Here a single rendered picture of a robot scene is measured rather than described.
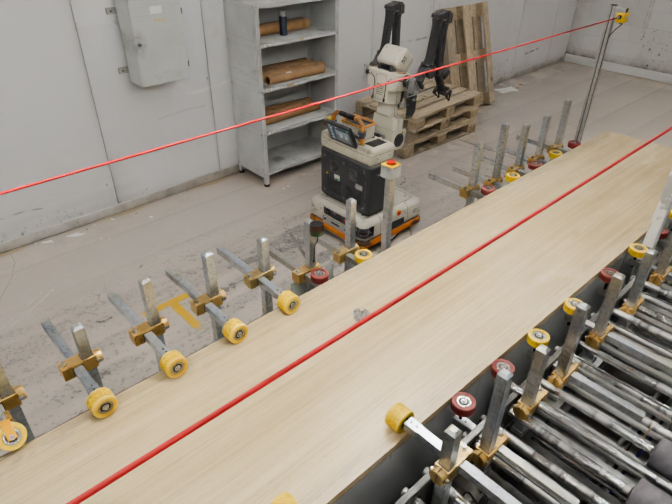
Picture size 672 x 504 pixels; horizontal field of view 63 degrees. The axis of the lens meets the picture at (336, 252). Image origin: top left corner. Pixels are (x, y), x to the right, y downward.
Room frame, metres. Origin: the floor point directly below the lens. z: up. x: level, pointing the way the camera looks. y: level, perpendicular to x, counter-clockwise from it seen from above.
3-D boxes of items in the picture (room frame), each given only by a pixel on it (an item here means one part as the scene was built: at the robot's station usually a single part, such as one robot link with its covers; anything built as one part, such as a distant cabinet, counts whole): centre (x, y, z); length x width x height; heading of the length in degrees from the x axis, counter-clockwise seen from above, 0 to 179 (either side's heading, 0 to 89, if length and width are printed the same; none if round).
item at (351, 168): (3.77, -0.17, 0.59); 0.55 x 0.34 x 0.83; 43
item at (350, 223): (2.20, -0.07, 0.89); 0.04 x 0.04 x 0.48; 43
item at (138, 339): (1.50, 0.68, 0.95); 0.14 x 0.06 x 0.05; 133
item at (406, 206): (3.83, -0.23, 0.16); 0.67 x 0.64 x 0.25; 133
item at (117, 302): (1.51, 0.72, 0.95); 0.50 x 0.04 x 0.04; 43
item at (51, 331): (1.34, 0.90, 0.95); 0.50 x 0.04 x 0.04; 43
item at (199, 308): (1.67, 0.50, 0.95); 0.14 x 0.06 x 0.05; 133
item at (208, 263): (1.68, 0.48, 0.93); 0.04 x 0.04 x 0.48; 43
